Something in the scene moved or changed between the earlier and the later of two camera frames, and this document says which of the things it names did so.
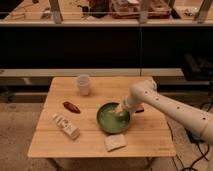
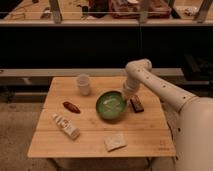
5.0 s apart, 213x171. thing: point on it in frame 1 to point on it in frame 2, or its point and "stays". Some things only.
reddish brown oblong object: x=72 y=107 stays
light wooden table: x=77 y=119 stays
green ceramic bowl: x=110 y=121 to x=110 y=104
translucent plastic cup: x=83 y=81 stays
